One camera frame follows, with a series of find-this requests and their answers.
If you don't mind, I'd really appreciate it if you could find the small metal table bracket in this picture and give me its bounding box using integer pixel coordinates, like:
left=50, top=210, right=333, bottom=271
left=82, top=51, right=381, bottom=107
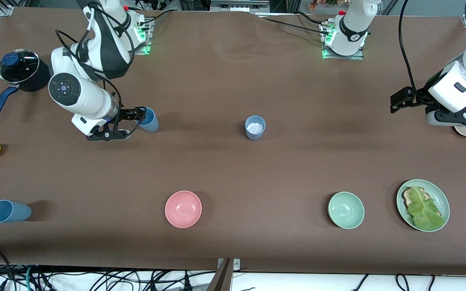
left=217, top=258, right=241, bottom=271

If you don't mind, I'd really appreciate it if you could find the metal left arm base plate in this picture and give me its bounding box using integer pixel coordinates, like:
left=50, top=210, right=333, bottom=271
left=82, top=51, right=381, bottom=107
left=321, top=20, right=365, bottom=60

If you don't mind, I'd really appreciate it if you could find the black base cable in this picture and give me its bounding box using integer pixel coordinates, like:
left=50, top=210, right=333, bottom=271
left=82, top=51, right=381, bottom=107
left=138, top=10, right=174, bottom=29
left=253, top=12, right=330, bottom=35

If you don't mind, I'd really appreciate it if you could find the black right base cable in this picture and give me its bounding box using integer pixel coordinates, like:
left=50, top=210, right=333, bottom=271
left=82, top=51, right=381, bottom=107
left=138, top=10, right=174, bottom=29

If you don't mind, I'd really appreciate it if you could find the pink bowl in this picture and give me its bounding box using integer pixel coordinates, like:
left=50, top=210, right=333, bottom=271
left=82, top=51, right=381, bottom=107
left=165, top=190, right=202, bottom=229

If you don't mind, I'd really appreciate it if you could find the dark metal beam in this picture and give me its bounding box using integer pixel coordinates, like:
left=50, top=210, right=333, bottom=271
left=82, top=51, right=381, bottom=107
left=206, top=259, right=234, bottom=291

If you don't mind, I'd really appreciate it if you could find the glass pot lid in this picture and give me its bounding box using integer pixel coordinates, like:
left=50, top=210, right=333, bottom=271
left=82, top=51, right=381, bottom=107
left=0, top=49, right=40, bottom=84

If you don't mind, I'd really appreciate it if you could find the black left base cable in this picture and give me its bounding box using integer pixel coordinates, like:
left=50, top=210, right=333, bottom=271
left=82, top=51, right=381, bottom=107
left=253, top=12, right=330, bottom=35

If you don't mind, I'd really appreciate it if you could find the blue plastic cup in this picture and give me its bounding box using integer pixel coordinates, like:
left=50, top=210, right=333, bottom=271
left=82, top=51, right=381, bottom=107
left=244, top=115, right=266, bottom=141
left=135, top=107, right=159, bottom=133
left=0, top=200, right=32, bottom=224

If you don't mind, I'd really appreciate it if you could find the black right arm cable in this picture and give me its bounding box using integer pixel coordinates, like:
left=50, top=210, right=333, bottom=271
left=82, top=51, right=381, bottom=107
left=54, top=2, right=136, bottom=108

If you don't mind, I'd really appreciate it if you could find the brown table cloth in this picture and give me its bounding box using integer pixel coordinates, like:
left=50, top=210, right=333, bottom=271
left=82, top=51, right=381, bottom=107
left=0, top=7, right=466, bottom=277

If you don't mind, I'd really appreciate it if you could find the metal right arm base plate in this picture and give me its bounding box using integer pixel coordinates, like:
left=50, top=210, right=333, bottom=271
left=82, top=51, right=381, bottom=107
left=128, top=18, right=153, bottom=55

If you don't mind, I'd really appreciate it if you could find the toast bread slice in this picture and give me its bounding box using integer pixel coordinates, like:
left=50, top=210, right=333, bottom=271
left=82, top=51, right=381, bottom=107
left=402, top=187, right=434, bottom=211

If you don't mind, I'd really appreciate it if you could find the green lettuce leaf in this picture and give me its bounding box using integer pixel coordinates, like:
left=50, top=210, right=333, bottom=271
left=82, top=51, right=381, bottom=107
left=407, top=186, right=446, bottom=231

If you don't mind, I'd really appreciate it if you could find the green ceramic plate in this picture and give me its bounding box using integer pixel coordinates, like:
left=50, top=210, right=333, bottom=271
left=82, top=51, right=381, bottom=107
left=396, top=179, right=450, bottom=232

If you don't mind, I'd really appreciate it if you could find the green bowl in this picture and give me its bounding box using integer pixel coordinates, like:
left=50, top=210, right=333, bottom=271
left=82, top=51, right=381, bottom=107
left=328, top=191, right=365, bottom=230

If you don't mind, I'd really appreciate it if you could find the black pot with blue handle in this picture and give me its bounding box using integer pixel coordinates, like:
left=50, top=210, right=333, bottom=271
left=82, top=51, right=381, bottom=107
left=0, top=57, right=52, bottom=120

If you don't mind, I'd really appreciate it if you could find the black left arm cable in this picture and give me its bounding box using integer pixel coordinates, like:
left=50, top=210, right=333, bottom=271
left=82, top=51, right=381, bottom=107
left=398, top=0, right=417, bottom=93

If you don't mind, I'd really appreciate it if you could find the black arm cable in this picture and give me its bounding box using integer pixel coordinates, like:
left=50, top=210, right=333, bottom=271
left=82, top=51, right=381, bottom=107
left=54, top=2, right=136, bottom=108
left=398, top=0, right=417, bottom=93

